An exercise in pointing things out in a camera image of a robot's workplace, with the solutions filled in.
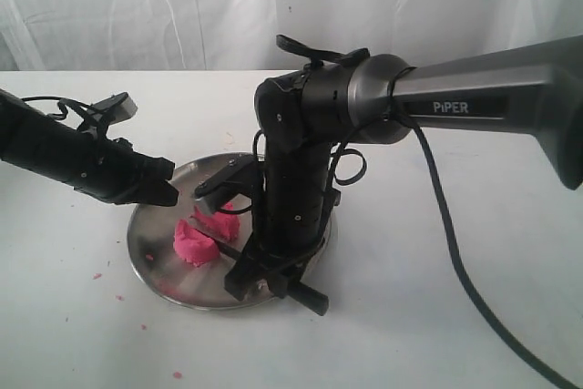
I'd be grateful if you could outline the round steel plate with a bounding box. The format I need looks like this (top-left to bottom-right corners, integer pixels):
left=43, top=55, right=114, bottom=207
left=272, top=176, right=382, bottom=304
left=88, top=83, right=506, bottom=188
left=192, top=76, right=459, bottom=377
left=127, top=152, right=343, bottom=311

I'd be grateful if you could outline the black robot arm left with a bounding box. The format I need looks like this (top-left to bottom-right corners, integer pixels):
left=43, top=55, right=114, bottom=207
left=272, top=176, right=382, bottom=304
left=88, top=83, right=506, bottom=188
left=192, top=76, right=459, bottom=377
left=1, top=90, right=179, bottom=207

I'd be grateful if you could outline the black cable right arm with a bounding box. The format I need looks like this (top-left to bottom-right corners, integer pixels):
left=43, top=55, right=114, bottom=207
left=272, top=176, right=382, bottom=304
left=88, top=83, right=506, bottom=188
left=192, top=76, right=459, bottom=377
left=325, top=119, right=583, bottom=389

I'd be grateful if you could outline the pink play dough lump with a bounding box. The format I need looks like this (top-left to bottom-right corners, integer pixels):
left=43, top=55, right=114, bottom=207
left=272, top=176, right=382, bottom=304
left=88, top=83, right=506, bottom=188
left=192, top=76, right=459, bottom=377
left=173, top=219, right=220, bottom=267

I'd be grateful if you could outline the black knife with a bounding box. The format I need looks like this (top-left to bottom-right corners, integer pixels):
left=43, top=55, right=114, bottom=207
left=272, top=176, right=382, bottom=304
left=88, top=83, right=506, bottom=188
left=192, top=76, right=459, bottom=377
left=195, top=226, right=330, bottom=316

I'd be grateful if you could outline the pink play dough piece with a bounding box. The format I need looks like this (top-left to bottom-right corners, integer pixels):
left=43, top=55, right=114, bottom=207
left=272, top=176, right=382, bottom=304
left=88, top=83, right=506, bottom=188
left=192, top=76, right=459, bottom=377
left=190, top=208, right=240, bottom=243

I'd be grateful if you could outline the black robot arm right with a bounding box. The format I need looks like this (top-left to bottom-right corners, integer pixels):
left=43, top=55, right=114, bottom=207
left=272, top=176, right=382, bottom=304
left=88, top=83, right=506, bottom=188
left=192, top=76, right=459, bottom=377
left=224, top=35, right=582, bottom=299

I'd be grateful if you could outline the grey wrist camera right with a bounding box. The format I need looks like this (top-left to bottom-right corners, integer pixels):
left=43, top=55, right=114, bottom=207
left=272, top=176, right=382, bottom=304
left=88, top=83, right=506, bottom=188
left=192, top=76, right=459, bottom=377
left=192, top=154, right=263, bottom=216

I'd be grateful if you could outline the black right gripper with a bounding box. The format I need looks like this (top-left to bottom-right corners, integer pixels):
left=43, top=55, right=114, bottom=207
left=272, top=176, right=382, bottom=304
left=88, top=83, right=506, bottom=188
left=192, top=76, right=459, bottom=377
left=224, top=197, right=340, bottom=302

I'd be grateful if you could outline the white backdrop curtain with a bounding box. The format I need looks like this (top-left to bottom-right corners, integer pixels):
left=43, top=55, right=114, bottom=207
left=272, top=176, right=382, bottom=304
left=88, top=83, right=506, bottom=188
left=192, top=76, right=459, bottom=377
left=1, top=0, right=582, bottom=70

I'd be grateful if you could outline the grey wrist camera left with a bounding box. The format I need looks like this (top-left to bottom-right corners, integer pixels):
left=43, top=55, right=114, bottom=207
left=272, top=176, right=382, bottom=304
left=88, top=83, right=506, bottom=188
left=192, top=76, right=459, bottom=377
left=87, top=92, right=138, bottom=126

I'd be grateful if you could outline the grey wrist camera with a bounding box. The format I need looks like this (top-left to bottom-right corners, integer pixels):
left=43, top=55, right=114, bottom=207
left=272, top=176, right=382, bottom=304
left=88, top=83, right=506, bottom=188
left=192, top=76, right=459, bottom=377
left=192, top=154, right=263, bottom=216
left=87, top=92, right=138, bottom=126

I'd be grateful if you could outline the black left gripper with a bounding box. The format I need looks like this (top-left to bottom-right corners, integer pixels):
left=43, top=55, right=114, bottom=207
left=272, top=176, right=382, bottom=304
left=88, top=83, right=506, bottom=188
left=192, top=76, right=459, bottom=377
left=67, top=136, right=179, bottom=207

